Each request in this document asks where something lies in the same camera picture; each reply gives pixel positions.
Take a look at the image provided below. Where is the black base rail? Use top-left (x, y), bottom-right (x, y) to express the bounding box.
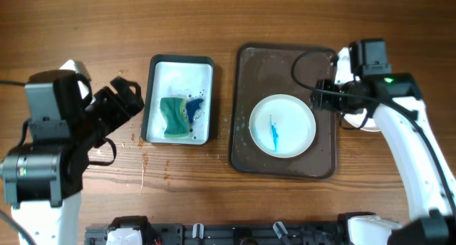
top-left (84, 216), bottom-right (350, 245)

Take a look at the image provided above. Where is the white plate top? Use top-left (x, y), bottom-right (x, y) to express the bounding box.
top-left (249, 94), bottom-right (316, 159)

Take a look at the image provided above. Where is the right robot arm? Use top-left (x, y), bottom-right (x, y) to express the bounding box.
top-left (311, 39), bottom-right (455, 244)

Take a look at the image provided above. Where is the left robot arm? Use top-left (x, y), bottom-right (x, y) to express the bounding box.
top-left (1, 69), bottom-right (144, 244)

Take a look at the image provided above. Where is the black cable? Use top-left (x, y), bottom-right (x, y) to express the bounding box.
top-left (0, 80), bottom-right (36, 245)
top-left (290, 49), bottom-right (456, 217)

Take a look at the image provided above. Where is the white plate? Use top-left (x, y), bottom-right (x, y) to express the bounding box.
top-left (249, 94), bottom-right (316, 159)
top-left (343, 109), bottom-right (380, 132)

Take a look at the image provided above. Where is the dark rectangular sponge tray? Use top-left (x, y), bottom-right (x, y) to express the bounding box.
top-left (141, 54), bottom-right (214, 145)

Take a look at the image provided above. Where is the green and yellow sponge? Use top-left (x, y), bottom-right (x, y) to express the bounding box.
top-left (160, 98), bottom-right (190, 137)

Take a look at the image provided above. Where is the left black cable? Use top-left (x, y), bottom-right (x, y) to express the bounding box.
top-left (0, 80), bottom-right (36, 245)

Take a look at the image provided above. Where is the right black cable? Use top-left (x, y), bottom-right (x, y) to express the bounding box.
top-left (290, 49), bottom-right (456, 217)

